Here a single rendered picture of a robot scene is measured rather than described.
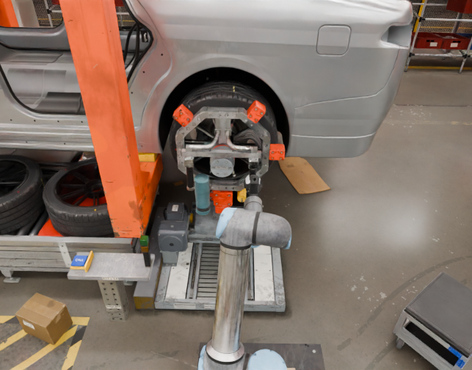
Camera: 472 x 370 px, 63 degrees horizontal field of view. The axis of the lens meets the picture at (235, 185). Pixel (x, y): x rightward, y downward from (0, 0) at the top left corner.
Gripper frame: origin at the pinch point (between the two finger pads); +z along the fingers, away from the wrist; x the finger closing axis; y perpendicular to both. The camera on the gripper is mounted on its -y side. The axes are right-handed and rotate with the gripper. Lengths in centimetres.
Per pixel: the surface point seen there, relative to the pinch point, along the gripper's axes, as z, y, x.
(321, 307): -25, 83, 46
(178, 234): -2, 44, -44
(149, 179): 15, 15, -61
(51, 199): 15, 33, -125
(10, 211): 11, 40, -151
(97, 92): -19, -55, -69
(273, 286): -15, 75, 16
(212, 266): 6, 82, -24
